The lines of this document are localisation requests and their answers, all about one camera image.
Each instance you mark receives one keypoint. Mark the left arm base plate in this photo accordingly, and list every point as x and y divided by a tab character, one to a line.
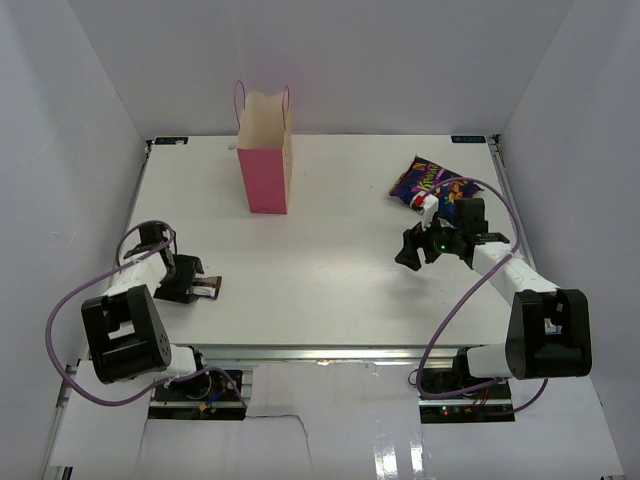
210	398

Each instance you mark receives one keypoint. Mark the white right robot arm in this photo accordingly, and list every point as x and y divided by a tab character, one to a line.
548	334

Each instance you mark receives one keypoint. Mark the black corner label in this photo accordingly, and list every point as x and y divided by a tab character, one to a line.
468	139
167	140

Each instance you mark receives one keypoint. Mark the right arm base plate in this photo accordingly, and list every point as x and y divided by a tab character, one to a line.
465	402

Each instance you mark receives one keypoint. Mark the black corner label left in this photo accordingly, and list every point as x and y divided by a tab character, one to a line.
167	140

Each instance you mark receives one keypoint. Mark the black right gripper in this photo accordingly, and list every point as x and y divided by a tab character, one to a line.
413	240

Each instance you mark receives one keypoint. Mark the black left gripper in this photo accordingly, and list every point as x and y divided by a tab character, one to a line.
189	266

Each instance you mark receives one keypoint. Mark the aluminium table edge rail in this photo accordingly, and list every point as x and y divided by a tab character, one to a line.
220	353

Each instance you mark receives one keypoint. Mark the purple nut snack bag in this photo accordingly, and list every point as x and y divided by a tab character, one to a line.
421	176

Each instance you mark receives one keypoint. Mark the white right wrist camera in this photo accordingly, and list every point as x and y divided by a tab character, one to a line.
427	205

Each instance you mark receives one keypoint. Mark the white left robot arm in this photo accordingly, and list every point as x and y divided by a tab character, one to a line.
125	334

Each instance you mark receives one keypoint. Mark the pink paper gift bag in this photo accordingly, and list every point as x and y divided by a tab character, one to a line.
264	148

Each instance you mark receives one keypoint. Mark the dark brown snack bar packet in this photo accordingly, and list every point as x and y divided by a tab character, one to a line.
207	287

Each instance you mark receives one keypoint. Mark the black corner label right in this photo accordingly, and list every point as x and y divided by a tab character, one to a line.
468	139

